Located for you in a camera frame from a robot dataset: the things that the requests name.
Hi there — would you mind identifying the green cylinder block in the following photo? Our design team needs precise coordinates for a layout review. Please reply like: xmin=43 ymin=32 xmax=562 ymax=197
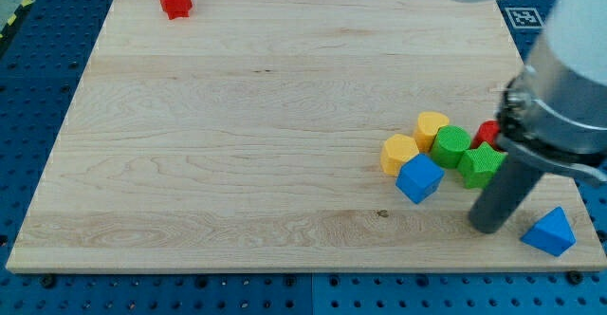
xmin=430 ymin=125 xmax=471 ymax=169

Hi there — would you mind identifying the yellow hexagon block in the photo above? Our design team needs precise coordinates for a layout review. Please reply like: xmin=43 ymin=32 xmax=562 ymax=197
xmin=380 ymin=134 xmax=419 ymax=176

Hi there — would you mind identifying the yellow heart block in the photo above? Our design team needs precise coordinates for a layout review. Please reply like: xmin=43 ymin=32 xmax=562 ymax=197
xmin=413 ymin=111 xmax=451 ymax=153

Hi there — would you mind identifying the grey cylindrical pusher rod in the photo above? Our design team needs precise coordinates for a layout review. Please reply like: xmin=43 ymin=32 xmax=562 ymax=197
xmin=469 ymin=156 xmax=544 ymax=233

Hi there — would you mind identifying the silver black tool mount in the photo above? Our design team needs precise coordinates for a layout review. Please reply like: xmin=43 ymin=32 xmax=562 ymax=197
xmin=496 ymin=65 xmax=606 ymax=186

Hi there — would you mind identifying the white fiducial marker tag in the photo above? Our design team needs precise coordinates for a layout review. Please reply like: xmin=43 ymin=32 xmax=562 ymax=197
xmin=505 ymin=7 xmax=543 ymax=29

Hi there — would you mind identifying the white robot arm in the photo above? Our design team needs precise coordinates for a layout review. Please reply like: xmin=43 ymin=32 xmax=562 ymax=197
xmin=454 ymin=0 xmax=606 ymax=233

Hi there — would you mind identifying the blue cube block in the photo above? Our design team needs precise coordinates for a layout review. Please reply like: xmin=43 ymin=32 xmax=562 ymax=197
xmin=395 ymin=154 xmax=445 ymax=204

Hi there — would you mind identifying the wooden board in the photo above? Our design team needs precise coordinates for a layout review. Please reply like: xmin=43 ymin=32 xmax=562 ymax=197
xmin=7 ymin=0 xmax=606 ymax=274

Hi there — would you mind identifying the black yellow hazard tape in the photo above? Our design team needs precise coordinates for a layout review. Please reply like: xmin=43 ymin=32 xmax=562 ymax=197
xmin=1 ymin=0 xmax=36 ymax=42

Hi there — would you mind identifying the red star block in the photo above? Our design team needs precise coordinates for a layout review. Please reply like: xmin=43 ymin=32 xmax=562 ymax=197
xmin=159 ymin=0 xmax=193 ymax=20

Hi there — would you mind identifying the green star block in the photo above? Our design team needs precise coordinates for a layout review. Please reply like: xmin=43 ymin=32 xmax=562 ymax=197
xmin=457 ymin=141 xmax=506 ymax=189

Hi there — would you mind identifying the blue triangle block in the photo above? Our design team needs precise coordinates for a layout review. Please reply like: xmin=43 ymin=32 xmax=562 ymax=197
xmin=520 ymin=206 xmax=577 ymax=257

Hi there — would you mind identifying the red block behind group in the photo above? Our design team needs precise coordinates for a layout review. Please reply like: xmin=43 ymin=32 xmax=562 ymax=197
xmin=470 ymin=120 xmax=502 ymax=152

